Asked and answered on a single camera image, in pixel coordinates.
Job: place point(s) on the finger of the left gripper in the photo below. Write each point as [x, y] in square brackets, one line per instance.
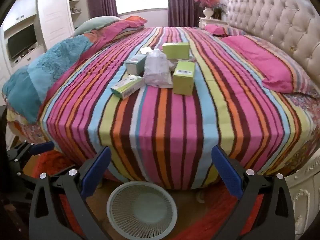
[41, 148]

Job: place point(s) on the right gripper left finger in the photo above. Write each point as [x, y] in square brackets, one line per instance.
[77, 185]

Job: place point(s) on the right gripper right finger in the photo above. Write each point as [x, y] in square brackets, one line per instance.
[275, 218]

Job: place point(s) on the white green medicine box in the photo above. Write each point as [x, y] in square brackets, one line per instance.
[127, 86]

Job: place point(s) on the teal bear carton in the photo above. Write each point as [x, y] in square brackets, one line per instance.
[135, 65]

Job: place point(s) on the small silver box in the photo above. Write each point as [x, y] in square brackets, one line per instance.
[145, 50]

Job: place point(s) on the white plastic toilet-print bag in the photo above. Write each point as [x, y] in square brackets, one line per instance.
[156, 71]

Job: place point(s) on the green box with barcode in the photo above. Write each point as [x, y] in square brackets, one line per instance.
[183, 78]

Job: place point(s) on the white wrapper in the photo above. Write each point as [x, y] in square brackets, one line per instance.
[173, 63]

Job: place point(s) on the teal fuzzy blanket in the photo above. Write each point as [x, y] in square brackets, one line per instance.
[26, 89]

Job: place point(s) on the pale green mesh wastebasket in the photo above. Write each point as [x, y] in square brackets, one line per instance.
[141, 210]

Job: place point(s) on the black television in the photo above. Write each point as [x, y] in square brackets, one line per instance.
[21, 41]

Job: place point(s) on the folded pink striped quilt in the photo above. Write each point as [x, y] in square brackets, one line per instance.
[110, 31]

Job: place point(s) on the white wardrobe cabinet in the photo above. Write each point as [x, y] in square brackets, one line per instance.
[53, 20]

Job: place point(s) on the striped colourful bedspread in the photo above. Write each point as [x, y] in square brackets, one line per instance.
[158, 136]

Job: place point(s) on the pale green pillow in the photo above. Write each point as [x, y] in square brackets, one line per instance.
[95, 23]

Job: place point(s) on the large pink pillow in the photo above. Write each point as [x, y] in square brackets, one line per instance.
[280, 72]

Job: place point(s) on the small pink pillow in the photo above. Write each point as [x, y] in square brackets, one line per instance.
[223, 30]

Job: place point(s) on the purple curtain right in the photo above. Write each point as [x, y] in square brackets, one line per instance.
[183, 13]

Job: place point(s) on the tufted cream headboard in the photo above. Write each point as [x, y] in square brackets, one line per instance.
[291, 25]

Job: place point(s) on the cream nightstand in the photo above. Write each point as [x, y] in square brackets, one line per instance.
[205, 21]

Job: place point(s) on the white vase pink flowers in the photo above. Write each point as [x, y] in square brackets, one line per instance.
[212, 9]

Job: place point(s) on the cream carved bed frame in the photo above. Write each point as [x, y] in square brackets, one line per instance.
[304, 189]

